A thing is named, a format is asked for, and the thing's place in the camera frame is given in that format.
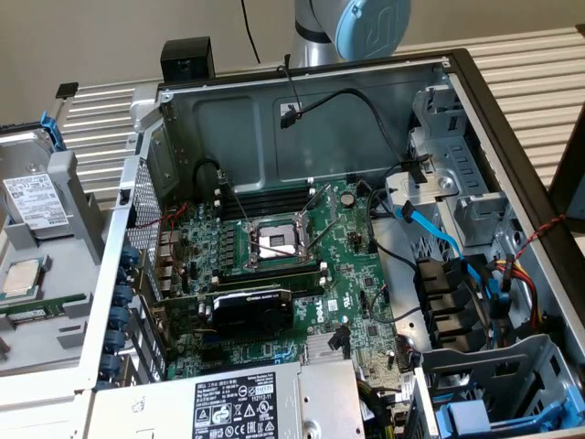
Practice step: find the hard disk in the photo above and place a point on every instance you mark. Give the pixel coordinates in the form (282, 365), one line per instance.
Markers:
(32, 192)

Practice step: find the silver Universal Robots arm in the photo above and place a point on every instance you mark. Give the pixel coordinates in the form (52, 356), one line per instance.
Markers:
(311, 46)

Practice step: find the empty blue disk carrier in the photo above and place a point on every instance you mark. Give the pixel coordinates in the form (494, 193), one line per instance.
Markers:
(464, 415)

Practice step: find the black RAM slot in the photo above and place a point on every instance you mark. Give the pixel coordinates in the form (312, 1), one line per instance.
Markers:
(274, 199)
(274, 211)
(274, 193)
(274, 205)

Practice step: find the CPU socket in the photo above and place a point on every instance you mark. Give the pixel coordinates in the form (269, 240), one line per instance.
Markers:
(274, 242)

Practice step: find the metal socket cover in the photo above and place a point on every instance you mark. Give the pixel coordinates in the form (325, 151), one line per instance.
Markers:
(317, 203)

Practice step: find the thin metal locking lever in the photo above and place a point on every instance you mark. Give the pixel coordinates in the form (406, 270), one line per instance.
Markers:
(322, 237)
(235, 201)

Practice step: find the round coin battery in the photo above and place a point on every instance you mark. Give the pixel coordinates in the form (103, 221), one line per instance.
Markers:
(348, 198)

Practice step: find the green Dell motherboard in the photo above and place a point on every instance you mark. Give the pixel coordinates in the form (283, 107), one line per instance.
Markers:
(347, 274)

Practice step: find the black Nvidia graphics card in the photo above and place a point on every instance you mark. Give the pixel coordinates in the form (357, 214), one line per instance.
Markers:
(256, 313)

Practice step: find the open black silver PC case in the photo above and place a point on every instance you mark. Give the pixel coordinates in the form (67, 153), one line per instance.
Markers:
(228, 137)

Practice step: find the silver finned heatsink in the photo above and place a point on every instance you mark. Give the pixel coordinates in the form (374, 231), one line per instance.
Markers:
(320, 350)

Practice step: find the blue expansion slot latch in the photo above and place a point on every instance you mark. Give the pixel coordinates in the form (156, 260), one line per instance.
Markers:
(120, 318)
(110, 365)
(124, 275)
(130, 254)
(122, 295)
(115, 341)

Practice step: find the black box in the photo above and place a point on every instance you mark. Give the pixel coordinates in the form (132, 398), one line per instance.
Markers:
(187, 59)

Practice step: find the silver power supply unit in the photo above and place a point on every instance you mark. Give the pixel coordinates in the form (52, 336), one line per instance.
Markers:
(228, 407)

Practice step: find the grey plastic parts rack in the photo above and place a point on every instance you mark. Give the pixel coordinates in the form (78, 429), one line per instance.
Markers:
(59, 274)

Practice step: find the green RAM stick with label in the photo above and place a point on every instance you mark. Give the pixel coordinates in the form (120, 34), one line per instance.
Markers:
(41, 308)

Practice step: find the silver CPU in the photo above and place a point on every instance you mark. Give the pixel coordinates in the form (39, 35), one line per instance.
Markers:
(23, 280)

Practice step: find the silver metal drive bracket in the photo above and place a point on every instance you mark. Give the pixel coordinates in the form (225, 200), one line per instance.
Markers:
(450, 155)

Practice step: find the black rail end cap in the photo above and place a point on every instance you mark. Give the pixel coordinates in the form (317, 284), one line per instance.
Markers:
(67, 89)

